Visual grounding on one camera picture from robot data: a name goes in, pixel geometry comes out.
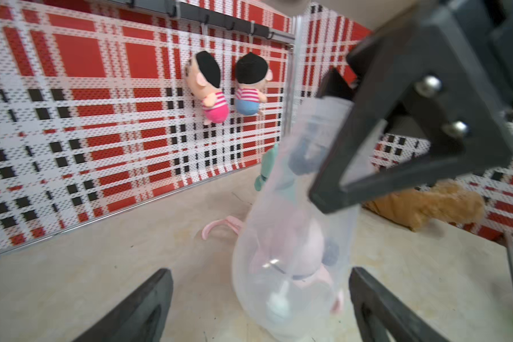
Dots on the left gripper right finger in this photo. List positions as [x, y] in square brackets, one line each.
[380, 315]

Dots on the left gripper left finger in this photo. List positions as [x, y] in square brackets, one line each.
[141, 316]

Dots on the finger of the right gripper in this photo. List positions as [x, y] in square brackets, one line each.
[333, 85]
[449, 67]

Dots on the clear baby bottle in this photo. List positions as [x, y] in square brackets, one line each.
[269, 297]

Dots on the pink bottle cap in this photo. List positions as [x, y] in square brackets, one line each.
[294, 245]

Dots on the mint green bottle cap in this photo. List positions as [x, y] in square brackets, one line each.
[267, 164]

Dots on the plush doll blue pants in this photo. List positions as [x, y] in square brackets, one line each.
[252, 74]

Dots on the brown plush toy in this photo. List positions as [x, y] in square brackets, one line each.
[447, 201]

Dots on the plush doll pink pants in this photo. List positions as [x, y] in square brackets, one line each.
[203, 76]

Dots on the black hook rail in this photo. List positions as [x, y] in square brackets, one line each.
[177, 10]

